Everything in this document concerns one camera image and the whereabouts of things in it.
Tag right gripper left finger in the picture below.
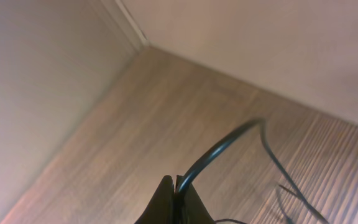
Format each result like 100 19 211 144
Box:
135 175 174 224

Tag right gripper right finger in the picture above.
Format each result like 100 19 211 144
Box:
175 184 214 224

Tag black cable bundle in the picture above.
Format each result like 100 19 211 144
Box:
174 118 331 224

